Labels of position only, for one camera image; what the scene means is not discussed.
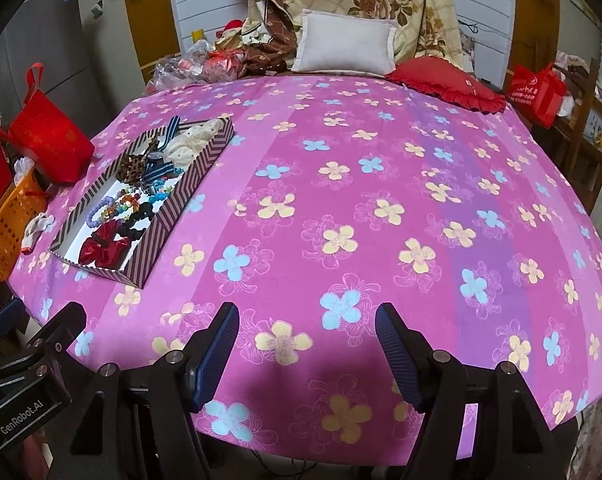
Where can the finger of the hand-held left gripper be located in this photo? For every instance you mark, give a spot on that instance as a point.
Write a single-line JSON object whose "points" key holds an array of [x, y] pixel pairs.
{"points": [[63, 322], [1, 317]]}

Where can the red plastic packet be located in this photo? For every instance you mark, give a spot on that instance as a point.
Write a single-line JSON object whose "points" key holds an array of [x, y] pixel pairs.
{"points": [[223, 62]]}

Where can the red gift bag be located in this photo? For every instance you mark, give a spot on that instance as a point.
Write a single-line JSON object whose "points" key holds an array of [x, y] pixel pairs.
{"points": [[51, 147]]}

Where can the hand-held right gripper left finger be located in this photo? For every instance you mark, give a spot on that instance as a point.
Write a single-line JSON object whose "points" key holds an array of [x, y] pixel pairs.
{"points": [[216, 355]]}

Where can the leopard print hair bow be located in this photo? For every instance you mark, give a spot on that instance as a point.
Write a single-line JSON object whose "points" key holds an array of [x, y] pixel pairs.
{"points": [[131, 167]]}

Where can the cream dotted scrunchie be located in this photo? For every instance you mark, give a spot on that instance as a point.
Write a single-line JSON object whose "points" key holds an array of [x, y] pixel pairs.
{"points": [[193, 140]]}

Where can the black scrunchie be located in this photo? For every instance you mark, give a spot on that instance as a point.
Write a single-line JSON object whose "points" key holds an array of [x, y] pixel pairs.
{"points": [[138, 220]]}

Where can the striped cardboard box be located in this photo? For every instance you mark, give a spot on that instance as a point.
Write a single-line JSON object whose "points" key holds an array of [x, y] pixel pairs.
{"points": [[181, 200]]}

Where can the blue striped hair bow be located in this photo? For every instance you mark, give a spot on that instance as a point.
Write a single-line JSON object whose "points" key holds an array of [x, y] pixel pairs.
{"points": [[161, 162]]}

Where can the red satin bow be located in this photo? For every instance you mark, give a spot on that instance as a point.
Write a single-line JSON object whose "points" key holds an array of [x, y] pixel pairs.
{"points": [[101, 247]]}

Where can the white glove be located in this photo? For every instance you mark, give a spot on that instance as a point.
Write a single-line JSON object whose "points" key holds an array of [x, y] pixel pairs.
{"points": [[38, 227]]}

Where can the red and white plush toy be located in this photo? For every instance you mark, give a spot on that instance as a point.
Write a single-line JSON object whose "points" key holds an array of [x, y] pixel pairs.
{"points": [[231, 30]]}

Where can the clear plastic bags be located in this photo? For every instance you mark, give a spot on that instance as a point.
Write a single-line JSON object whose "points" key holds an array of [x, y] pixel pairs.
{"points": [[181, 67]]}

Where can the pink floral bed sheet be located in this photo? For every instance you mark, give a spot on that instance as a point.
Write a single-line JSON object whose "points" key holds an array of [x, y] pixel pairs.
{"points": [[381, 210]]}

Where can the small white pillow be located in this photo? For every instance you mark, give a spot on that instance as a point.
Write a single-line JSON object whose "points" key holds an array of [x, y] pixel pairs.
{"points": [[343, 42]]}

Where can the red ruffled cushion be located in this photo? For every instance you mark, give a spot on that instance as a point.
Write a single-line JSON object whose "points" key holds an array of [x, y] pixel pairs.
{"points": [[446, 82]]}

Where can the red shopping bag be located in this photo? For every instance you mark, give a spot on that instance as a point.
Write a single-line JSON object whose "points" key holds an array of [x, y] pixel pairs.
{"points": [[536, 90]]}

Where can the orange plastic basket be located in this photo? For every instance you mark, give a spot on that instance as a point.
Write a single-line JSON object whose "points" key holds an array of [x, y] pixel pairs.
{"points": [[11, 225]]}

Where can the grey refrigerator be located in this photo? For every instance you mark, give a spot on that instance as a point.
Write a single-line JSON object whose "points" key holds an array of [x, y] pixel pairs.
{"points": [[46, 35]]}

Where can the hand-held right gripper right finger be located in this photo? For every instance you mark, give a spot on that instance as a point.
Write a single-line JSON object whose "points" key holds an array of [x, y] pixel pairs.
{"points": [[396, 360]]}

